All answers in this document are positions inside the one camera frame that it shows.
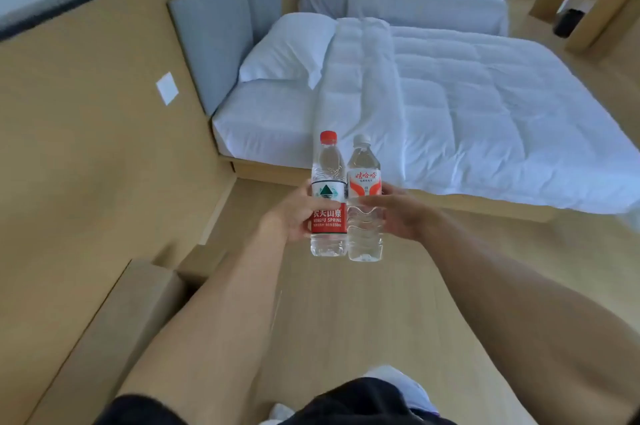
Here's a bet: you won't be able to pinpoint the person's left hand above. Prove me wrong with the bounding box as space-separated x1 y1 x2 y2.
259 179 347 246

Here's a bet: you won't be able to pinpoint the white wall switch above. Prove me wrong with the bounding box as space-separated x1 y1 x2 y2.
155 71 179 106

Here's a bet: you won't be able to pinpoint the white sneaker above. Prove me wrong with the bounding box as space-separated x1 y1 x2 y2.
259 403 296 425

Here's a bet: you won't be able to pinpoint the person's right hand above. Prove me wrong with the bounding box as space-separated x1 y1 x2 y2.
357 183 441 242

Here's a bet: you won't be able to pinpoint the white cap water bottle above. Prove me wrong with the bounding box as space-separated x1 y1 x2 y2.
346 134 385 263

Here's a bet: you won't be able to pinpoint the white pillow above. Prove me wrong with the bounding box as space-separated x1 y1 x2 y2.
238 13 337 90

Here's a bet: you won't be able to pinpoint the person's right forearm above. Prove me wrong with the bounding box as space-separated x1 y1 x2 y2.
417 217 640 425

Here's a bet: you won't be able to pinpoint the light denim shorts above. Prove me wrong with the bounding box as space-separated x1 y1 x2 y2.
365 365 440 416

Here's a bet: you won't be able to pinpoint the person's left forearm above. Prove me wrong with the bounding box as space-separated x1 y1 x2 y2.
117 224 301 425

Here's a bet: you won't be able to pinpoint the red cap water bottle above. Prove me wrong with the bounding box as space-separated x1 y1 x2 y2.
309 130 349 258

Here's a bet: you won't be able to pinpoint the brown cardboard box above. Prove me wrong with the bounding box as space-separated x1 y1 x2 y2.
25 244 231 425

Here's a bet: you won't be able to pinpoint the black t-shirt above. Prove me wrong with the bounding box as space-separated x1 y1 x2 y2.
95 377 456 425

